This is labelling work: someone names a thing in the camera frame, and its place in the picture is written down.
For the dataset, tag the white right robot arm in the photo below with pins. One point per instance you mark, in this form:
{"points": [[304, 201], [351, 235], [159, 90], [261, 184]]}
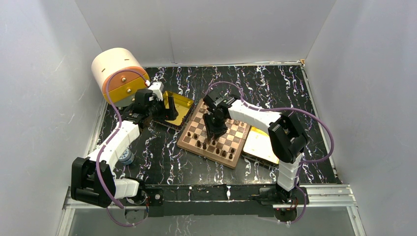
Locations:
{"points": [[287, 136]]}

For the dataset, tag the wooden chess board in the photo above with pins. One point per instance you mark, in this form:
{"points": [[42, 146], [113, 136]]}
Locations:
{"points": [[235, 137]]}

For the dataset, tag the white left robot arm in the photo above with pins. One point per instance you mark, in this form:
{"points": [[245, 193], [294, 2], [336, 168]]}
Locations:
{"points": [[92, 177]]}

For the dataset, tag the gold tin box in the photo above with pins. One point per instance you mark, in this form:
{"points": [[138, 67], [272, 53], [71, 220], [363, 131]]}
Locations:
{"points": [[183, 105]]}

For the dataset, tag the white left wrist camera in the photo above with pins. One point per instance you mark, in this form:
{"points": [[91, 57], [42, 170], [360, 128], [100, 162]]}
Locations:
{"points": [[157, 88]]}

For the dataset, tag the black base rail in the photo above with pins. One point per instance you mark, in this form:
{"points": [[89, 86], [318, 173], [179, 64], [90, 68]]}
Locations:
{"points": [[264, 200]]}

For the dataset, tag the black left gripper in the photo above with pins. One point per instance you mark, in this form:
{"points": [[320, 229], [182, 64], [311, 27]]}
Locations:
{"points": [[166, 114]]}

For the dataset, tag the small white blue bottle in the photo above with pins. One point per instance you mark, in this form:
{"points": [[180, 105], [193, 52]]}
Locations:
{"points": [[127, 157]]}

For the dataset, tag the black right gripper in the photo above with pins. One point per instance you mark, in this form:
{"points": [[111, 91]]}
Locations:
{"points": [[218, 132]]}

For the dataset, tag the gold tin lid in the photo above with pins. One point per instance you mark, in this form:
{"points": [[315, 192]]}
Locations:
{"points": [[258, 148]]}

